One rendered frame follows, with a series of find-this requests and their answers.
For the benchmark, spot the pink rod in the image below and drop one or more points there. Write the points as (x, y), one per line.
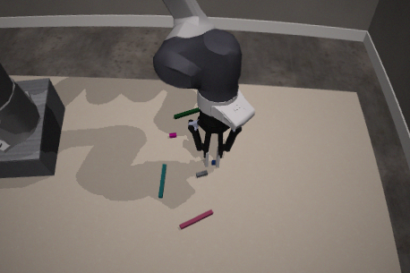
(194, 220)

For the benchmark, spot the dark green rod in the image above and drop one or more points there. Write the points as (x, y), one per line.
(186, 113)

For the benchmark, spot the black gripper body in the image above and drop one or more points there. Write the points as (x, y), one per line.
(206, 120)

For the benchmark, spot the turquoise rod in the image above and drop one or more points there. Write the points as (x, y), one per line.
(162, 181)

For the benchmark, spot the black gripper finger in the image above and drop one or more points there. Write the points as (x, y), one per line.
(193, 128)
(229, 142)

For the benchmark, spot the grey rod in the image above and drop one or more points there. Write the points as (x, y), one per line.
(202, 173)

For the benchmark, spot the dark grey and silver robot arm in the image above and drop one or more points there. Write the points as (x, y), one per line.
(193, 56)

